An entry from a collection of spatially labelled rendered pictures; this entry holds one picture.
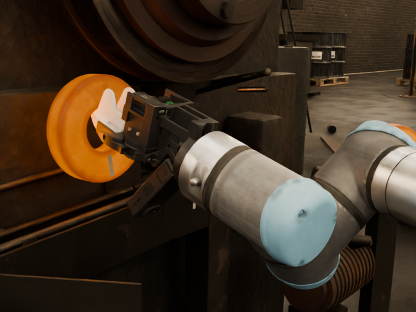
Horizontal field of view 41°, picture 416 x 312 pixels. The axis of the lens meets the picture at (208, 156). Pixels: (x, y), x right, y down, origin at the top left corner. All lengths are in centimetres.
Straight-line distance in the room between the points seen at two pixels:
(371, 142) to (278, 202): 19
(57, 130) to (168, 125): 16
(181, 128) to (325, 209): 20
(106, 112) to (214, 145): 19
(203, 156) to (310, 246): 15
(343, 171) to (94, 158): 34
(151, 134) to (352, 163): 25
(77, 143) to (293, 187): 33
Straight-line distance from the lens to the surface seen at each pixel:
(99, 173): 81
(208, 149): 63
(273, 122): 112
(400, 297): 231
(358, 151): 72
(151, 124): 68
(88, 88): 78
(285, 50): 363
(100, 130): 76
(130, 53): 84
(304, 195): 58
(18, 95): 85
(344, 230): 71
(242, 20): 89
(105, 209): 85
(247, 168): 60
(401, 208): 66
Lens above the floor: 96
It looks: 12 degrees down
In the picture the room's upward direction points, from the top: 1 degrees clockwise
